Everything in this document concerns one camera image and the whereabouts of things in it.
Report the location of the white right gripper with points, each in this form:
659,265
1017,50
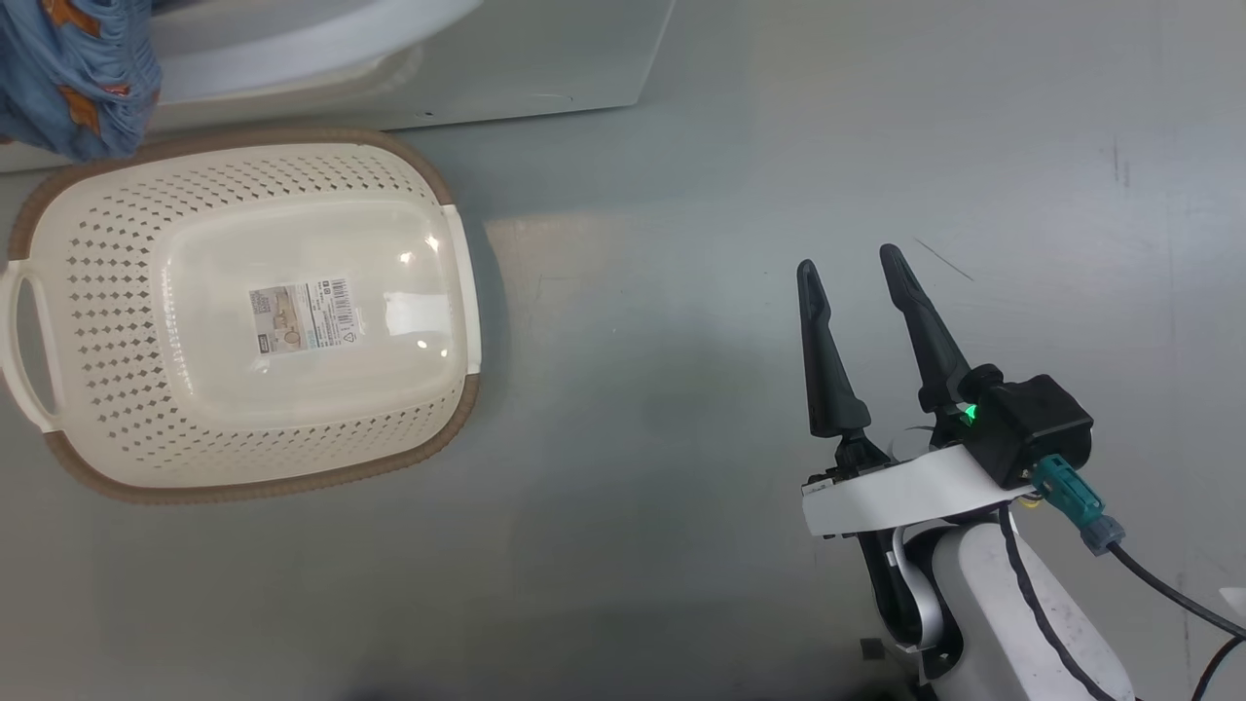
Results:
896,492

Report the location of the blue cartoon print garment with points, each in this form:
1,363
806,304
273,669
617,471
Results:
78,78

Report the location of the white front-load washing machine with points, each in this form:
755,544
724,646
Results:
535,58

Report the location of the cream perforated laundry basket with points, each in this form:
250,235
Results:
243,389

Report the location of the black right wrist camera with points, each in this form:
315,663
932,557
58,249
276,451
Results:
1032,419

